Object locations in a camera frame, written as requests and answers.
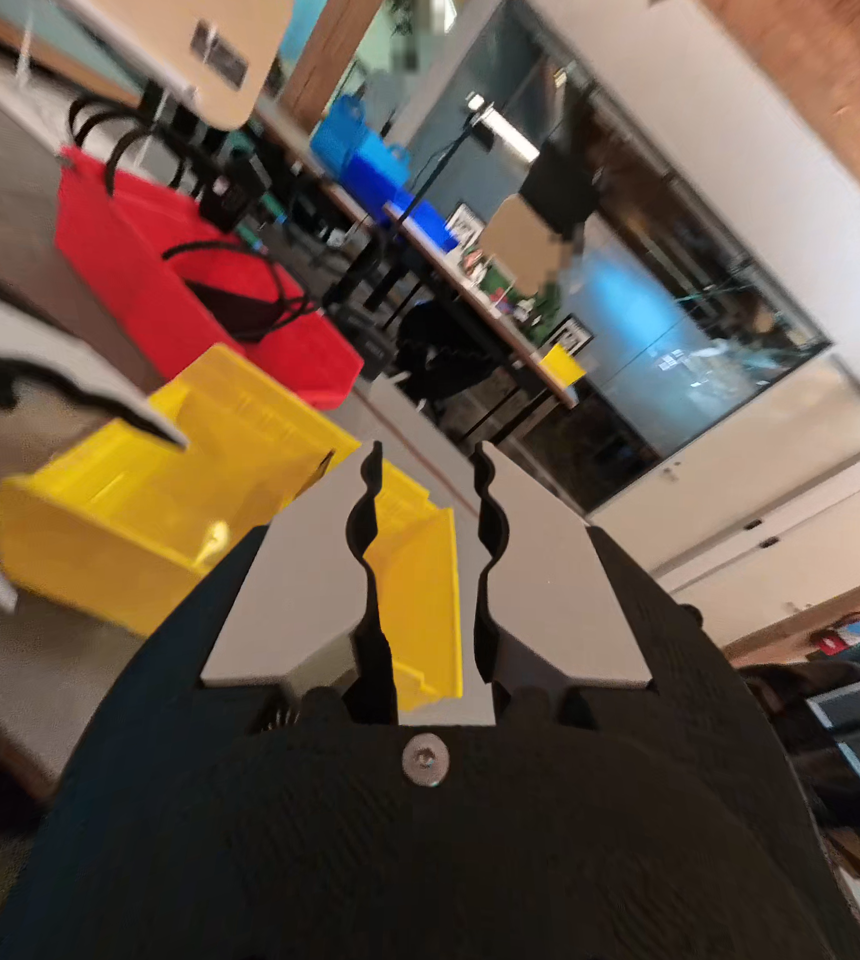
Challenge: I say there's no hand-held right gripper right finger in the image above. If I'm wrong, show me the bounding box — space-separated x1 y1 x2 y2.
472 441 654 697

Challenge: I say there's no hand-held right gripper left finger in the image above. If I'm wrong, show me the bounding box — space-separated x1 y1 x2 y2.
199 439 386 690

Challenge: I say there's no red storage bin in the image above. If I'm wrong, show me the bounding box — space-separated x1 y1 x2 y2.
53 144 365 411

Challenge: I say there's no large yellow storage bin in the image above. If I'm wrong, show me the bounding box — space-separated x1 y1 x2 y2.
0 343 466 712

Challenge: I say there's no small yellow bin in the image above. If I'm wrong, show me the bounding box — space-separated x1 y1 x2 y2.
537 343 588 389

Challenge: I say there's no white double door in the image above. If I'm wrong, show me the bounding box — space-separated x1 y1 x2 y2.
655 480 860 639

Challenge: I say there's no framed marker tag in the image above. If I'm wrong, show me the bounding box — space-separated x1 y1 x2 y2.
548 315 594 359
445 201 485 246

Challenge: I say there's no black hard case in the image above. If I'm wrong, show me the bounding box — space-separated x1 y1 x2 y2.
336 307 401 380

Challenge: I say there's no glass partition window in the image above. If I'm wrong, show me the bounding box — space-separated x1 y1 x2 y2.
400 0 836 519

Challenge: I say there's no wooden stand board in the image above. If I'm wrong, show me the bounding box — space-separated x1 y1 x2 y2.
73 0 297 133

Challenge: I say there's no black label sticker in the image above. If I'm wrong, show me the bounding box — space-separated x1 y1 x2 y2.
190 21 251 89

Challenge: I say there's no blue bag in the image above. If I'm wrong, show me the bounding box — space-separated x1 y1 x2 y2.
308 93 369 180

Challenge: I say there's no long brown-edged table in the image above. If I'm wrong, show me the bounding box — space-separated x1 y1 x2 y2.
253 96 582 412

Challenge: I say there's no blue storage bin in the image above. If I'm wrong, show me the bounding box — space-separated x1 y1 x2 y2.
341 141 413 205
383 196 462 254

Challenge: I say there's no black cable bundle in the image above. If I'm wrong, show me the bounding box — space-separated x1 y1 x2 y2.
66 96 275 235

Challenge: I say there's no white door with lever handle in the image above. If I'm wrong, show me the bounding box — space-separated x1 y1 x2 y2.
587 352 860 526

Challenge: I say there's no wooden post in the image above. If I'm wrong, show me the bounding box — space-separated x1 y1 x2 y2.
278 0 387 130

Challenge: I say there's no black wall panel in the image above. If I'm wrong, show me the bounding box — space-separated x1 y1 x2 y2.
518 141 605 235

